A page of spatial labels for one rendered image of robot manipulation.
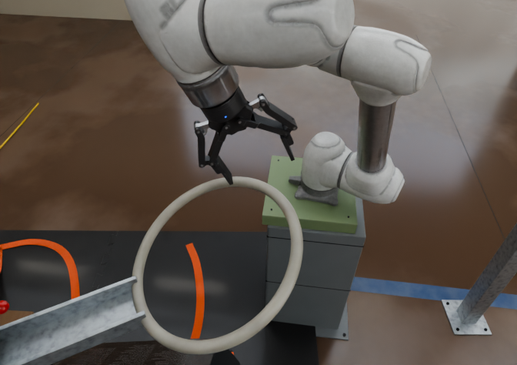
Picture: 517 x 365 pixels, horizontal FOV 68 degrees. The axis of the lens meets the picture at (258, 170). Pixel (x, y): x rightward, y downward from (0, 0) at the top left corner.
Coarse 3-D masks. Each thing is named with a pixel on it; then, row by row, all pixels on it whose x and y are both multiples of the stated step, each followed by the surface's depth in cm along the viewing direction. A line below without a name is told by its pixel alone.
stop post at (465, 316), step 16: (512, 240) 166; (496, 256) 178; (512, 256) 167; (496, 272) 178; (512, 272) 175; (480, 288) 190; (496, 288) 184; (448, 304) 216; (464, 304) 206; (480, 304) 195; (464, 320) 206; (480, 320) 209
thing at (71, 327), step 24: (120, 288) 102; (48, 312) 96; (72, 312) 100; (96, 312) 100; (120, 312) 100; (144, 312) 95; (0, 336) 94; (24, 336) 96; (48, 336) 96; (72, 336) 95; (96, 336) 92; (0, 360) 91; (24, 360) 87; (48, 360) 90
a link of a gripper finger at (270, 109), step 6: (258, 96) 66; (264, 96) 66; (264, 102) 65; (270, 102) 68; (264, 108) 66; (270, 108) 67; (276, 108) 69; (270, 114) 67; (276, 114) 68; (282, 114) 69; (282, 120) 69; (288, 120) 69; (288, 126) 70; (294, 126) 70
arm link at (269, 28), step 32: (224, 0) 44; (256, 0) 42; (288, 0) 41; (320, 0) 40; (352, 0) 44; (224, 32) 45; (256, 32) 43; (288, 32) 42; (320, 32) 41; (224, 64) 51; (256, 64) 47; (288, 64) 46
